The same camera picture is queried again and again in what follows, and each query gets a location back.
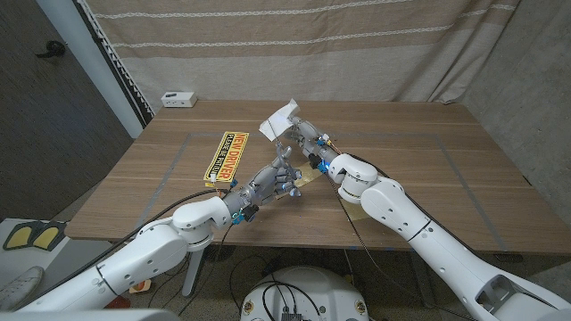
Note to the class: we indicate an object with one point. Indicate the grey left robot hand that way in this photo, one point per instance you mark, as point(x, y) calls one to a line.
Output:
point(267, 180)

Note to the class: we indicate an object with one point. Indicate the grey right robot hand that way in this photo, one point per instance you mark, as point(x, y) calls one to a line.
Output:
point(312, 136)

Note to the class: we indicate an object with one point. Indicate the white tissue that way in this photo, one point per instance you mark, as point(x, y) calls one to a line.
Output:
point(281, 120)

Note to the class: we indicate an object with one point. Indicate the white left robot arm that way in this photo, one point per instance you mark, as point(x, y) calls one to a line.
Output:
point(147, 254)

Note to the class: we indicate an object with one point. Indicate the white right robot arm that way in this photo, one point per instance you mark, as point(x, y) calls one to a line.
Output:
point(424, 223)

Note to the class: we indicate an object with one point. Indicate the gold foil tape sheet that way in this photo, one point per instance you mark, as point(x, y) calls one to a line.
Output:
point(308, 175)
point(357, 213)

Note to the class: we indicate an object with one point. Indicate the yellow new driver sticker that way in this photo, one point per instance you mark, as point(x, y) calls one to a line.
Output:
point(227, 156)

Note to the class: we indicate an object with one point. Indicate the grey tape outline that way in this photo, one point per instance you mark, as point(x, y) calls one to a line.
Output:
point(178, 156)

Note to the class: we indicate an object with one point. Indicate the white table leg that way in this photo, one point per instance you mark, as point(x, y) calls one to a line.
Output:
point(194, 272)

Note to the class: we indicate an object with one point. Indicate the white power strip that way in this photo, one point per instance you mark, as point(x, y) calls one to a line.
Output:
point(178, 100)

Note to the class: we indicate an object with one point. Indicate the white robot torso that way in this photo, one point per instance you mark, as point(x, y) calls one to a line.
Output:
point(321, 290)

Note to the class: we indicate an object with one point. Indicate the orange bottle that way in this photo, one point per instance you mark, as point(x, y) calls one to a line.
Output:
point(140, 286)

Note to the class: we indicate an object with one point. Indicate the black curtain edge strip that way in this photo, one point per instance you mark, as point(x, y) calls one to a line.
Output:
point(117, 67)

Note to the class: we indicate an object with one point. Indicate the grey table leg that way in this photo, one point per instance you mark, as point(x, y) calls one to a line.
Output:
point(421, 292)

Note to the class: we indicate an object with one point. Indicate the red floor object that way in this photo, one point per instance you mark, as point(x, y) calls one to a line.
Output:
point(118, 303)

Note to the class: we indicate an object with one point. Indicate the yellow black foot pedal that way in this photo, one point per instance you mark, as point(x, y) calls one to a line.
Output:
point(47, 236)
point(19, 237)

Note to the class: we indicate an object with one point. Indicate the dark wooden door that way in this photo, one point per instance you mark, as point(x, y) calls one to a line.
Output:
point(44, 134)

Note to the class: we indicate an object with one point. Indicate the white sneaker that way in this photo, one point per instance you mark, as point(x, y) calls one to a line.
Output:
point(20, 290)

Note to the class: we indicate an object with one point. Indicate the white door frame post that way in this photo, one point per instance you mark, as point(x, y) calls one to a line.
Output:
point(105, 80)

